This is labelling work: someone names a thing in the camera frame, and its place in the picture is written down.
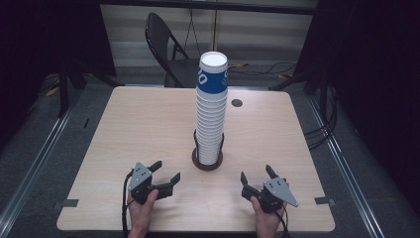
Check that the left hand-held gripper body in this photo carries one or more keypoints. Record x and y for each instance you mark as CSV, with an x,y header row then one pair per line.
x,y
140,180

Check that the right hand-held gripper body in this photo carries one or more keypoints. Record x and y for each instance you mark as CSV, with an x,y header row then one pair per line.
x,y
277,191

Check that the stack of paper cups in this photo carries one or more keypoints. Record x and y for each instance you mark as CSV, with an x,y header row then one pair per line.
x,y
210,132

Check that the person's right hand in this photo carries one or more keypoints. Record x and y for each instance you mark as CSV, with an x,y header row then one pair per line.
x,y
269,224

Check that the person's left hand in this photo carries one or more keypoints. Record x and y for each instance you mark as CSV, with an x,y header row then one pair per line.
x,y
138,216

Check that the grey tape piece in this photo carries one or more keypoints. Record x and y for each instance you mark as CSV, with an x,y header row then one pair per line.
x,y
70,203
324,200

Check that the dark round table grommet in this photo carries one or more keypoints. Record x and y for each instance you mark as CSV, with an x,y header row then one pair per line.
x,y
236,102

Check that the black floor tape strip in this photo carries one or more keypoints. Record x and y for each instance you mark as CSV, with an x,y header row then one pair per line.
x,y
86,123

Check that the black metal stand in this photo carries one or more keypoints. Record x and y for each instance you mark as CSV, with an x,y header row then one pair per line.
x,y
290,81
63,95

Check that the yellow floor tape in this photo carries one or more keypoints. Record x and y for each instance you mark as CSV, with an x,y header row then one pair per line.
x,y
52,91

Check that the black folding chair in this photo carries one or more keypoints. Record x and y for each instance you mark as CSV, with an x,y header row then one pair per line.
x,y
155,33

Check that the black curtain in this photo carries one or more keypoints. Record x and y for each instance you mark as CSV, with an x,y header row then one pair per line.
x,y
39,49
379,82

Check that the dark horizontal beam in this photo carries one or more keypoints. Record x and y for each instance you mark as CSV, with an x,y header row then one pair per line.
x,y
231,6

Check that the metal floor rail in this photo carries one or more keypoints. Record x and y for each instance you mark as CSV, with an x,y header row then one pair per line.
x,y
346,172
33,172

